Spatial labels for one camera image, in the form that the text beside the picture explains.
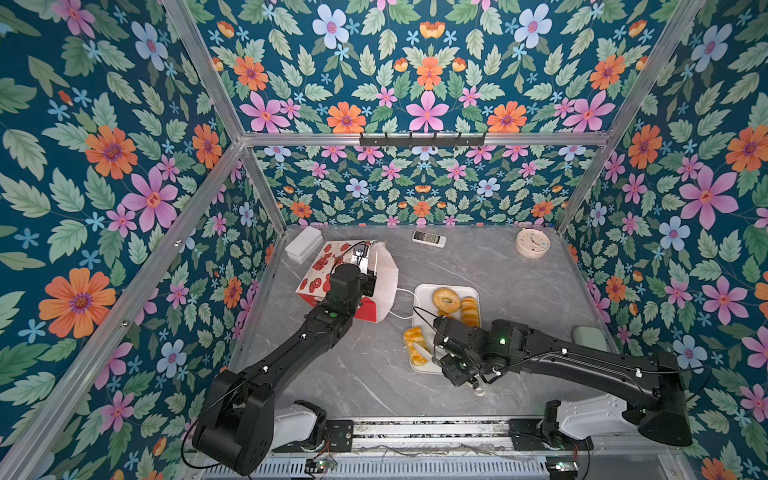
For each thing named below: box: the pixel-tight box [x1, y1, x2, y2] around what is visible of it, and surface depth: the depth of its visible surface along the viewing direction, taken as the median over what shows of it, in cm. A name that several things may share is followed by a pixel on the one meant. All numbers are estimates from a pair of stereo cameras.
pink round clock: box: [515, 228, 551, 259], surface depth 113 cm
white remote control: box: [412, 230, 447, 249], surface depth 117 cm
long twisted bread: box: [461, 296, 479, 328], surface depth 97 cm
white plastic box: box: [285, 226, 324, 265], surface depth 113 cm
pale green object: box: [572, 326, 611, 353], surface depth 90 cm
